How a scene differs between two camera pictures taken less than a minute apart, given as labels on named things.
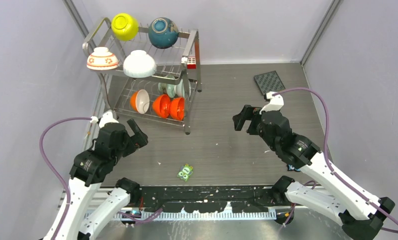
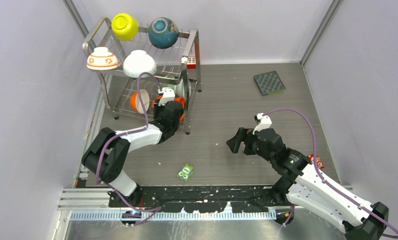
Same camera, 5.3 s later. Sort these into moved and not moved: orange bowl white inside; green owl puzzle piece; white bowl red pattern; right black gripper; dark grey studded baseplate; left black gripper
Moved: right black gripper; left black gripper
Not moved: dark grey studded baseplate; orange bowl white inside; white bowl red pattern; green owl puzzle piece
